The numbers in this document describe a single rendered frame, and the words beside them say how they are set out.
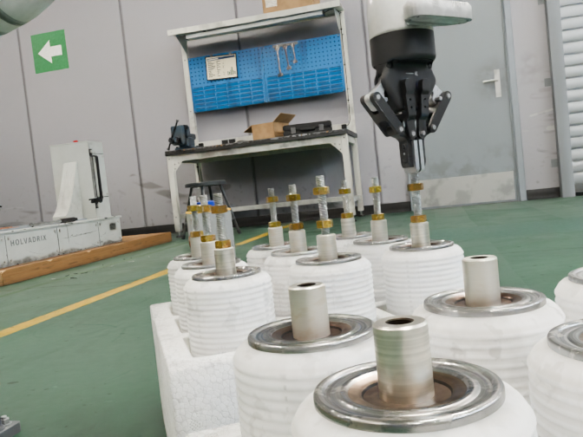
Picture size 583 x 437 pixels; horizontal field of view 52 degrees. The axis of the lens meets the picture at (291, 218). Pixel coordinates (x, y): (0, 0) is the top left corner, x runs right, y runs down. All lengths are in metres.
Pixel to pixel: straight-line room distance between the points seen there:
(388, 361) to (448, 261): 0.47
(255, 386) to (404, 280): 0.39
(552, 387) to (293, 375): 0.12
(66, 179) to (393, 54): 3.81
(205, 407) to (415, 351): 0.39
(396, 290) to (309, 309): 0.37
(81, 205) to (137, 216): 2.06
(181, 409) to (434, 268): 0.31
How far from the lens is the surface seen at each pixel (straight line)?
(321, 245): 0.68
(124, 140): 6.45
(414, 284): 0.70
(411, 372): 0.24
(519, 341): 0.38
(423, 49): 0.72
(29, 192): 7.05
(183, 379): 0.60
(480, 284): 0.40
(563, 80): 5.71
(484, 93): 5.71
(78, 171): 4.41
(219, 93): 5.93
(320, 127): 5.18
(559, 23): 5.78
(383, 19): 0.72
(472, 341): 0.37
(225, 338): 0.63
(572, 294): 0.46
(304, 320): 0.35
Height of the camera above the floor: 0.34
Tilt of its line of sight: 3 degrees down
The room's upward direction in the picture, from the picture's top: 6 degrees counter-clockwise
